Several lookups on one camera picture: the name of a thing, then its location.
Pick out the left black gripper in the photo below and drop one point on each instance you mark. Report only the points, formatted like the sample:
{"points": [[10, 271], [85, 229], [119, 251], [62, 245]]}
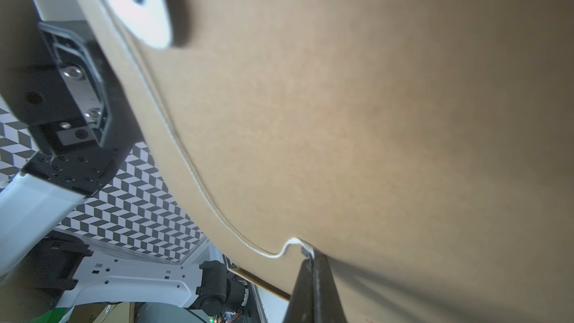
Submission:
{"points": [[75, 109]]}

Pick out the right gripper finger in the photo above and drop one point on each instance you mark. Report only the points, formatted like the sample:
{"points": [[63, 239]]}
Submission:
{"points": [[315, 298]]}

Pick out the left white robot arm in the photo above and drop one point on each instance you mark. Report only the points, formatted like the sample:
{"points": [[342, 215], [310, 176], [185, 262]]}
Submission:
{"points": [[43, 269]]}

